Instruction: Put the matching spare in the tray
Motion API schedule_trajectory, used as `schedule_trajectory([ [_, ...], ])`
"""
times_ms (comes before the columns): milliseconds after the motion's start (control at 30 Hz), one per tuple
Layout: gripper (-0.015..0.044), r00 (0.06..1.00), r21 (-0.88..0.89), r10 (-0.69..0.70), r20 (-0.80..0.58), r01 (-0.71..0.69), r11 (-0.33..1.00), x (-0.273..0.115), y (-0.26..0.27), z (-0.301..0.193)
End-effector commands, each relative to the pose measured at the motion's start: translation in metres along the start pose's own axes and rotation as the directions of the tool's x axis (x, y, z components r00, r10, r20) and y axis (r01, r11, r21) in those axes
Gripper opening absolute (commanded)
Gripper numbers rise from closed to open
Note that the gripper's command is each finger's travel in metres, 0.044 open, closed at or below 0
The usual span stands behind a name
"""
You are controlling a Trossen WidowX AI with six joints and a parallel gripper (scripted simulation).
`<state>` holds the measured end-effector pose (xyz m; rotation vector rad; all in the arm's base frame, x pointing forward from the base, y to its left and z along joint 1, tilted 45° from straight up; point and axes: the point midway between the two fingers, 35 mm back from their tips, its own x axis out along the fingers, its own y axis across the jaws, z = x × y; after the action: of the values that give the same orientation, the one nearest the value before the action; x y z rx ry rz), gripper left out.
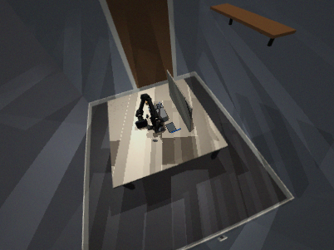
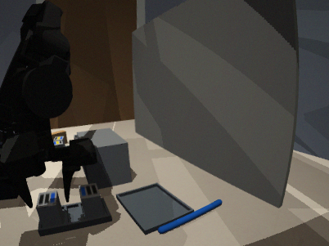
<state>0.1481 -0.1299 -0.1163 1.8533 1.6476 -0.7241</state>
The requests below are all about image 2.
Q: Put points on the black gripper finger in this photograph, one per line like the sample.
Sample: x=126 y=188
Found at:
x=68 y=173
x=21 y=188

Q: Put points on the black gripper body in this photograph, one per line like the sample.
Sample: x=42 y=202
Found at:
x=81 y=152

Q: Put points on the blue rounded bar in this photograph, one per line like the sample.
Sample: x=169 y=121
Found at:
x=189 y=217

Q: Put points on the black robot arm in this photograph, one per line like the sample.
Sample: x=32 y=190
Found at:
x=43 y=89

